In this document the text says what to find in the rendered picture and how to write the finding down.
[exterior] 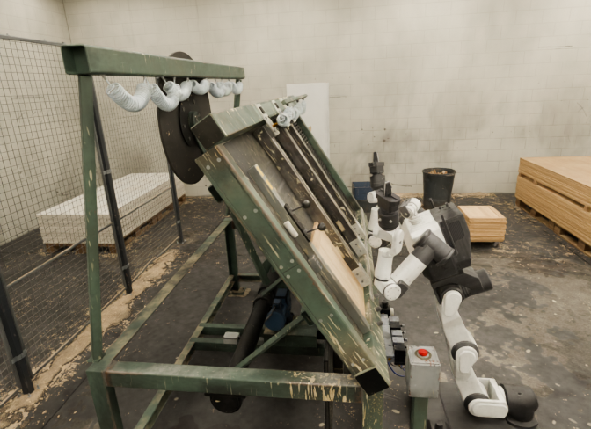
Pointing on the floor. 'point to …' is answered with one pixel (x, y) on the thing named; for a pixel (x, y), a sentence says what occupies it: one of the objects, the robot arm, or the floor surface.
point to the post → (419, 415)
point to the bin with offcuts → (437, 185)
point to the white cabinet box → (315, 110)
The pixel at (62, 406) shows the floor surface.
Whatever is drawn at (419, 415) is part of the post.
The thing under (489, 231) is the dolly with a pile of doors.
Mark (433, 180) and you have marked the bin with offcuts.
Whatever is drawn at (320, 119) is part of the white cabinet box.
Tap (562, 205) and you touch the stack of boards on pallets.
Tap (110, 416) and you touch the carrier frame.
